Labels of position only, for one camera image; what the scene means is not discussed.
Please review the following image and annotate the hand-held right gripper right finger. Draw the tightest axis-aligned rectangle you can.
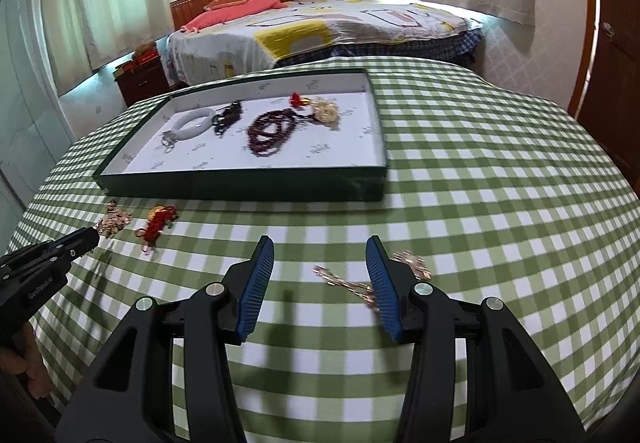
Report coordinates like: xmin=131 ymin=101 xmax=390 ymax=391
xmin=365 ymin=235 xmax=588 ymax=443

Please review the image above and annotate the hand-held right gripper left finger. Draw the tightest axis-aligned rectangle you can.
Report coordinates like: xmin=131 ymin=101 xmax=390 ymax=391
xmin=54 ymin=235 xmax=275 ymax=443

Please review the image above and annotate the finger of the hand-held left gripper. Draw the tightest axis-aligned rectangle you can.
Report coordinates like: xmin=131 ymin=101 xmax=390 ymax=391
xmin=47 ymin=227 xmax=101 ymax=258

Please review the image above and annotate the red tassel knot ornament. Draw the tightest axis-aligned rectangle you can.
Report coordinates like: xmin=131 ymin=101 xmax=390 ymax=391
xmin=134 ymin=206 xmax=180 ymax=254

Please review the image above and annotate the dark green shallow tray box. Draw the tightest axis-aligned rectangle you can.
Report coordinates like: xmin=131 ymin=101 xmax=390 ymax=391
xmin=94 ymin=68 xmax=390 ymax=202

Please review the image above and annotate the white jade bangle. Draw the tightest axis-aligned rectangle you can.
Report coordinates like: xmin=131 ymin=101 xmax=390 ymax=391
xmin=170 ymin=107 xmax=217 ymax=141

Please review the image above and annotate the dark red bead bracelet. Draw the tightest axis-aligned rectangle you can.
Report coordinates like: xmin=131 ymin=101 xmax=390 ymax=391
xmin=246 ymin=107 xmax=300 ymax=156

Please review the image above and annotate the black cord bracelet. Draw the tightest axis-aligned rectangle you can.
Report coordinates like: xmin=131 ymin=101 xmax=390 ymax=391
xmin=212 ymin=100 xmax=244 ymax=135

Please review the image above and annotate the pearl cluster ornament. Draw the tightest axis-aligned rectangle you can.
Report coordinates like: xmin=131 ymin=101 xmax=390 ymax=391
xmin=307 ymin=96 xmax=342 ymax=128

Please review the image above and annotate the person's left hand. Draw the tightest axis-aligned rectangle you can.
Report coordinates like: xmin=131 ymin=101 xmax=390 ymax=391
xmin=0 ymin=323 xmax=51 ymax=399

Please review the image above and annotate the green checked tablecloth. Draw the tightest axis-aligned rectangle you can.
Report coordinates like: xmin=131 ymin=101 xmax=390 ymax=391
xmin=15 ymin=56 xmax=640 ymax=443

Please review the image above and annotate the glass wardrobe door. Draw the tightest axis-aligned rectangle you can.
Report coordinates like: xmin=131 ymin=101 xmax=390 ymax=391
xmin=0 ymin=0 xmax=76 ymax=224

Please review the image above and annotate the dark wooden nightstand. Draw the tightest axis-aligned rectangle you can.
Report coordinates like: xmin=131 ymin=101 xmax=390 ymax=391
xmin=114 ymin=50 xmax=171 ymax=106

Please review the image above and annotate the blue plaid bed sheet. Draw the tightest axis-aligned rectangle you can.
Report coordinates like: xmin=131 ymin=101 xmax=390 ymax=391
xmin=275 ymin=26 xmax=485 ymax=69

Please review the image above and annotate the patterned white yellow bedspread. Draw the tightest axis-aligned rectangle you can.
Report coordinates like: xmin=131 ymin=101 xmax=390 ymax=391
xmin=165 ymin=0 xmax=485 ymax=85

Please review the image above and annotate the pink pillow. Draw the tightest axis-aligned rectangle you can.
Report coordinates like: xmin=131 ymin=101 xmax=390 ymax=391
xmin=180 ymin=0 xmax=285 ymax=33

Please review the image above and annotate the brown wooden door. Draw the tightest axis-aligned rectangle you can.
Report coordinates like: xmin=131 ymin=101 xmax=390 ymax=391
xmin=567 ymin=0 xmax=640 ymax=204

